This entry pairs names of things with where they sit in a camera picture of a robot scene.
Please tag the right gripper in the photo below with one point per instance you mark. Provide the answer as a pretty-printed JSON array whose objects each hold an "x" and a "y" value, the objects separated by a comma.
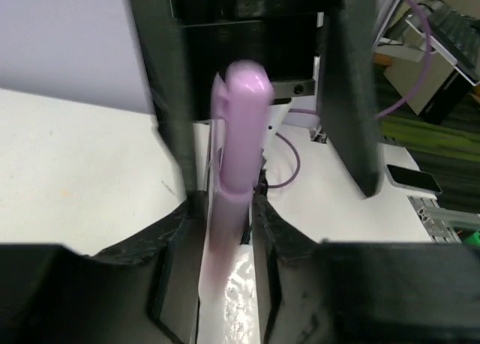
[{"x": 281, "y": 36}]

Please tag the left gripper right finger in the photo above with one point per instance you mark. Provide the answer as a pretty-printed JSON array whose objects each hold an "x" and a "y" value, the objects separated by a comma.
[{"x": 311, "y": 292}]

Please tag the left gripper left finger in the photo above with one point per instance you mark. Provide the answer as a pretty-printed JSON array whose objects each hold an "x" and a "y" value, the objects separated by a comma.
[{"x": 143, "y": 289}]

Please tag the purple highlighter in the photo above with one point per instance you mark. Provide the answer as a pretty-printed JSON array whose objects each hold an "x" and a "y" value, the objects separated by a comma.
[{"x": 240, "y": 103}]

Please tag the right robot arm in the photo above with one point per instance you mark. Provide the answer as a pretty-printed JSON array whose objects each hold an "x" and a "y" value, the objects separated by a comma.
[{"x": 316, "y": 53}]

